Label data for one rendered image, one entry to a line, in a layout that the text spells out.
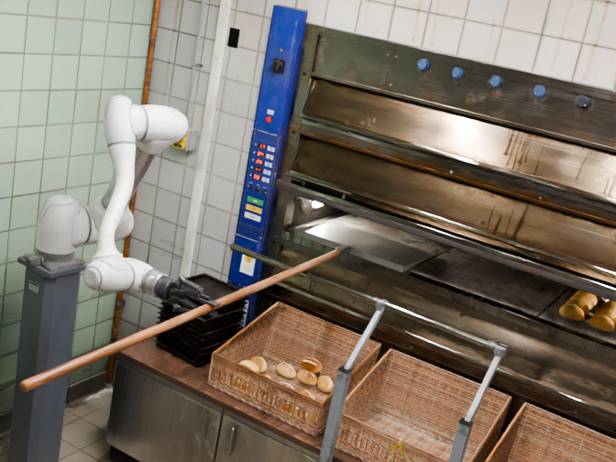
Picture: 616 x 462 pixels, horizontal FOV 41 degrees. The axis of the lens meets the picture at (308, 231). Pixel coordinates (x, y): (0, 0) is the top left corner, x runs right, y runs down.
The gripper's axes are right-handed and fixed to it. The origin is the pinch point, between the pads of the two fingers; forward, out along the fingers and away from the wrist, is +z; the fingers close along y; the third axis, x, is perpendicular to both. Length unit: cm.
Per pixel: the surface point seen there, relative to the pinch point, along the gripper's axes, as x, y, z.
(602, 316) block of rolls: -116, -6, 107
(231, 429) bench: -45, 70, -9
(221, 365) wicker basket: -50, 48, -23
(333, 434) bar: -39, 48, 38
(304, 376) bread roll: -83, 55, 0
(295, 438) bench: -44, 60, 21
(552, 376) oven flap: -98, 19, 98
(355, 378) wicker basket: -76, 42, 27
